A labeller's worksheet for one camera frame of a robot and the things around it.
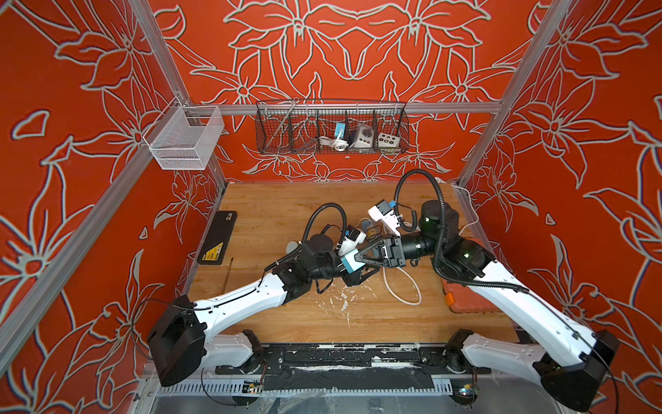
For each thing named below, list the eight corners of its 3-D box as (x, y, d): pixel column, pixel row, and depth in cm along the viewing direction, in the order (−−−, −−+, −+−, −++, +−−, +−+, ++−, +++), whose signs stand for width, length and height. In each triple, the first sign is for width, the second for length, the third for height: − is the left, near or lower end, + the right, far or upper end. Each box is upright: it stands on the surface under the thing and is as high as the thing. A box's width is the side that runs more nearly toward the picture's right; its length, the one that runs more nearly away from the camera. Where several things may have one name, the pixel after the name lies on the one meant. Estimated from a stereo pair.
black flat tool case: (200, 265, 96) (196, 261, 93) (218, 215, 111) (215, 210, 109) (224, 265, 96) (221, 261, 93) (238, 215, 111) (236, 210, 109)
